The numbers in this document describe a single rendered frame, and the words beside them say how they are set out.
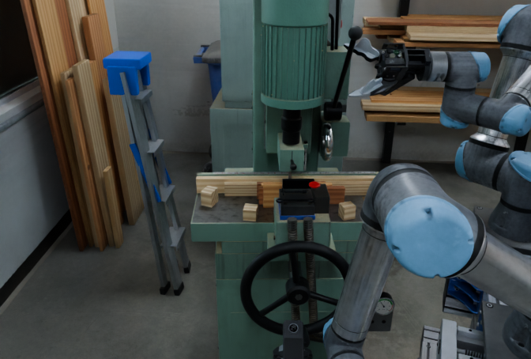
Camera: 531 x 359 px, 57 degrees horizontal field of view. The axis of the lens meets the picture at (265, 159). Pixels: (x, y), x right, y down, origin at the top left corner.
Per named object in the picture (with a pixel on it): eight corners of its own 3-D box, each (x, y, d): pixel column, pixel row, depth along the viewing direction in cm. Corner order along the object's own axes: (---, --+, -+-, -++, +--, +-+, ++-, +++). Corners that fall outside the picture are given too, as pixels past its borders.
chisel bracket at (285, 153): (279, 176, 143) (280, 149, 139) (276, 156, 156) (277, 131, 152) (304, 176, 143) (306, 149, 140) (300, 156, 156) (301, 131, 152)
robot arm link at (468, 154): (491, 192, 144) (559, 2, 133) (445, 175, 155) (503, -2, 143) (507, 191, 153) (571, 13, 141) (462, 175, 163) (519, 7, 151)
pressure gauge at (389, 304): (370, 320, 143) (374, 298, 139) (368, 311, 146) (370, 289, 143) (393, 320, 143) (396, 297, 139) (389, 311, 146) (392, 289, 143)
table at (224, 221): (186, 262, 129) (185, 243, 127) (197, 205, 157) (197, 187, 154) (416, 260, 131) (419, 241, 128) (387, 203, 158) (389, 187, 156)
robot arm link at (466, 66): (488, 88, 123) (495, 54, 119) (445, 88, 123) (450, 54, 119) (476, 80, 130) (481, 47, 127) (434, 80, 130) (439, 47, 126)
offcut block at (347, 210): (349, 213, 141) (350, 200, 139) (355, 218, 138) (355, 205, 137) (337, 215, 140) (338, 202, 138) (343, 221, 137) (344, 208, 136)
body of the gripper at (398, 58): (380, 41, 121) (429, 42, 121) (372, 62, 129) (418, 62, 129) (383, 68, 118) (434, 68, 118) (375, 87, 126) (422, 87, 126)
